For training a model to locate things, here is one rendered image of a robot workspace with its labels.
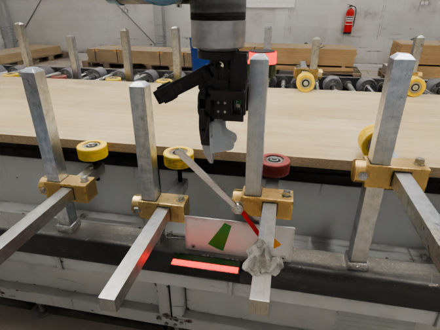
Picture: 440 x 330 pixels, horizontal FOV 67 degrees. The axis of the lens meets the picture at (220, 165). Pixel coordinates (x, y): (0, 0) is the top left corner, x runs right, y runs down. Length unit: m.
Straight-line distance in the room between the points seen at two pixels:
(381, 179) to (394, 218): 0.35
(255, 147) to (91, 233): 0.52
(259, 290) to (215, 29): 0.40
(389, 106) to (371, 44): 7.23
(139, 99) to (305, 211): 0.58
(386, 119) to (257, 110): 0.24
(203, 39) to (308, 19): 7.27
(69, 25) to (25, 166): 8.65
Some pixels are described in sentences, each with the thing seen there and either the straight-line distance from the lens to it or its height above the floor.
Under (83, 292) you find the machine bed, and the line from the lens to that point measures 1.59.
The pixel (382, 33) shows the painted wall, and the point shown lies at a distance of 7.92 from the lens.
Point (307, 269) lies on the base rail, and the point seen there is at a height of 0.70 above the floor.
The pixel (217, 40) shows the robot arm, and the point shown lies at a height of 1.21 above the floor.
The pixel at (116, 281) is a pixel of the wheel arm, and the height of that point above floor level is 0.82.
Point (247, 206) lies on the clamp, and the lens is 0.76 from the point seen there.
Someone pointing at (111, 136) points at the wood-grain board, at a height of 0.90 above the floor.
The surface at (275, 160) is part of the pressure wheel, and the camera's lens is 0.84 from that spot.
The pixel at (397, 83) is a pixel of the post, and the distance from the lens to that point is 0.69.
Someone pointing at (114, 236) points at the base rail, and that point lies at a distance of 0.95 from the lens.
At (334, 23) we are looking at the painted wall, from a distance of 7.81.
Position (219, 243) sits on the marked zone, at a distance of 0.84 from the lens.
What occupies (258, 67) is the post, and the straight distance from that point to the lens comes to 0.66.
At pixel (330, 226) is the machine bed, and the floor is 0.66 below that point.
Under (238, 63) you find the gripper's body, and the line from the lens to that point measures 0.58.
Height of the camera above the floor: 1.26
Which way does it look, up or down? 26 degrees down
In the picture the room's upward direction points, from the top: straight up
